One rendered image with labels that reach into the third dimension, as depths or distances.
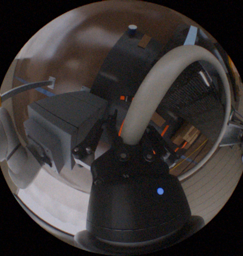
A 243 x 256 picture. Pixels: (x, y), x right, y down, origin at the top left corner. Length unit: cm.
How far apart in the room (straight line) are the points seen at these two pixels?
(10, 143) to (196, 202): 602
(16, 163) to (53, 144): 24
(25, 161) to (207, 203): 590
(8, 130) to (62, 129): 29
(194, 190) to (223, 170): 204
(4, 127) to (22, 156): 15
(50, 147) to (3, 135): 26
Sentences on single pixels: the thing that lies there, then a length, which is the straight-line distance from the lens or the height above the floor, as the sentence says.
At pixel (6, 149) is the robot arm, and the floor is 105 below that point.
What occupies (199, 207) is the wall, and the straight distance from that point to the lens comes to 580.
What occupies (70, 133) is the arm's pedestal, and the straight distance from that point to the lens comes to 34.
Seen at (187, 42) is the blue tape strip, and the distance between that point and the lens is 41.
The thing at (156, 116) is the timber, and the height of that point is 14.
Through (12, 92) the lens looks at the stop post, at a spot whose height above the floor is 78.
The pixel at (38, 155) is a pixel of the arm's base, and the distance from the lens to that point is 47.
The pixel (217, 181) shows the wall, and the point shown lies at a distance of 545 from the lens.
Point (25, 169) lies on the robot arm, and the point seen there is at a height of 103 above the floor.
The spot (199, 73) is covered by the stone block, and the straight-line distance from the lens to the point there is 38.
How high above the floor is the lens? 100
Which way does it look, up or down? 61 degrees down
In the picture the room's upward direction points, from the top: 176 degrees counter-clockwise
